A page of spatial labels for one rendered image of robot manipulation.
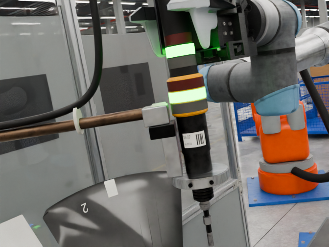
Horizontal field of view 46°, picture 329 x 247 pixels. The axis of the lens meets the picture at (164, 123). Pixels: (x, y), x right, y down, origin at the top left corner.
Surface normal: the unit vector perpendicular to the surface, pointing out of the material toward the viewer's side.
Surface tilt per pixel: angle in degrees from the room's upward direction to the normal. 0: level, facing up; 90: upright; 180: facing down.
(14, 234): 50
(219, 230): 90
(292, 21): 92
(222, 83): 81
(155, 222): 39
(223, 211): 90
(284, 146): 90
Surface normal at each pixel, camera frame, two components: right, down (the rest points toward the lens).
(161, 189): 0.00, -0.74
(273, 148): -0.18, 0.17
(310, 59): 0.62, 0.33
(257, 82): -0.83, 0.15
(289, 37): 0.55, 0.06
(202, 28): 0.85, -0.07
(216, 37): -0.62, 0.21
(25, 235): 0.48, -0.66
